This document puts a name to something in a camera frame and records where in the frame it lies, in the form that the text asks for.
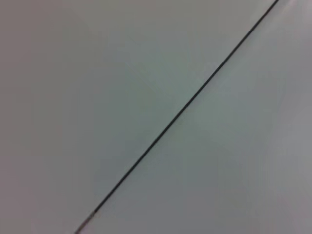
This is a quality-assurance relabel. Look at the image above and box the black wall seam strip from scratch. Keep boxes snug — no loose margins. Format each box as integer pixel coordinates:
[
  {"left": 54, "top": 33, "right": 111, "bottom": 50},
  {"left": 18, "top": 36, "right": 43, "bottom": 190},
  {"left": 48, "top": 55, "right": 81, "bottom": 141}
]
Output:
[{"left": 74, "top": 0, "right": 281, "bottom": 234}]

